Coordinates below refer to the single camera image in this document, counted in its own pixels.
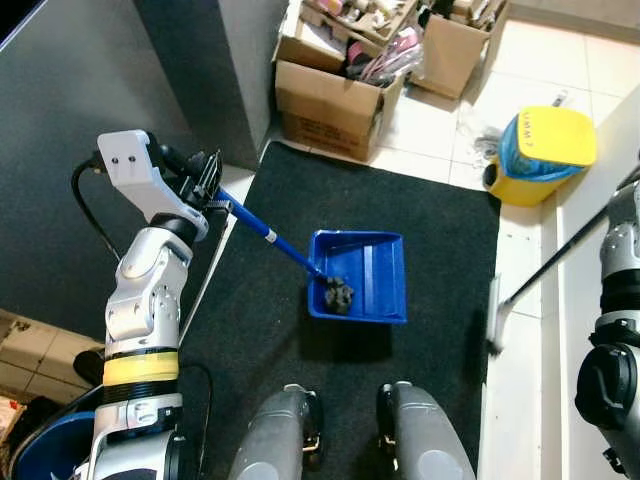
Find blue round container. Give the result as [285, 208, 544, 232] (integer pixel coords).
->
[9, 410, 103, 480]

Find grey right robot leg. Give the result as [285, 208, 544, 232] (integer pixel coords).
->
[376, 380, 477, 480]

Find plain cardboard box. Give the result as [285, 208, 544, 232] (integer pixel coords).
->
[409, 0, 510, 101]

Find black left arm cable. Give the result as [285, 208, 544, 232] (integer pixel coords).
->
[70, 158, 123, 263]

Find blue bin liner bag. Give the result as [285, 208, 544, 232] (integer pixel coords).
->
[497, 113, 587, 187]

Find blue long-handled dustpan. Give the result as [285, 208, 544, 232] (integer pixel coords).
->
[215, 188, 409, 325]

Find large printed cardboard box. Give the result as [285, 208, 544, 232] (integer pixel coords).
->
[274, 0, 407, 163]

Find shallow cardboard tray of shoes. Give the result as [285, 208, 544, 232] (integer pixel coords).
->
[300, 0, 422, 47]

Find yellow trash bin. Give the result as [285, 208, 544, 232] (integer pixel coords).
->
[483, 105, 599, 208]

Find black floor mat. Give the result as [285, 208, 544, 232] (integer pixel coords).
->
[178, 140, 502, 480]

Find black debris clump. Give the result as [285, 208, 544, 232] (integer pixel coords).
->
[320, 278, 357, 317]

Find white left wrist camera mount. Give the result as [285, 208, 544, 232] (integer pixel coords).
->
[97, 130, 209, 241]

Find black broom with white head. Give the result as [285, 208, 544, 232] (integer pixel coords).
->
[486, 168, 640, 357]

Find pink sneakers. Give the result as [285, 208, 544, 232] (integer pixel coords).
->
[345, 27, 424, 87]

